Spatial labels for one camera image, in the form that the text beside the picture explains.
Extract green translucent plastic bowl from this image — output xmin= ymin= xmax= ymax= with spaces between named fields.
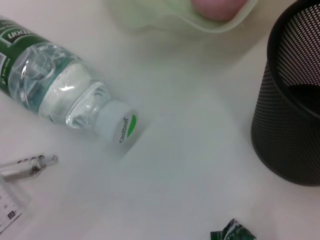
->
xmin=104 ymin=0 xmax=258 ymax=35

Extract black mesh pen holder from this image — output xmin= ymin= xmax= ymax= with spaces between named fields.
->
xmin=250 ymin=0 xmax=320 ymax=187

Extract clear water bottle green label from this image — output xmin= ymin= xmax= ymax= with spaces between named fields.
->
xmin=0 ymin=14 xmax=140 ymax=156

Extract silver ballpoint pen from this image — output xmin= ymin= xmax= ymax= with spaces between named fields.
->
xmin=0 ymin=154 xmax=60 ymax=183

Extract clear plastic ruler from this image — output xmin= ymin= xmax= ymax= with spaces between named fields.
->
xmin=0 ymin=172 xmax=33 ymax=233

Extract pink toy peach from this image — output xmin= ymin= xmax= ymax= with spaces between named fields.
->
xmin=191 ymin=0 xmax=251 ymax=21

